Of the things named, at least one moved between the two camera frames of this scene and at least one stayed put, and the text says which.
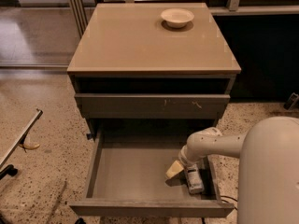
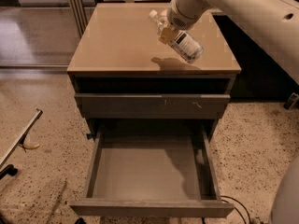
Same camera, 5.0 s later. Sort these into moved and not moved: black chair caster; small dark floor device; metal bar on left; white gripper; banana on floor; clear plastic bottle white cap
Moved: clear plastic bottle white cap; white gripper
Not moved: small dark floor device; metal bar on left; banana on floor; black chair caster
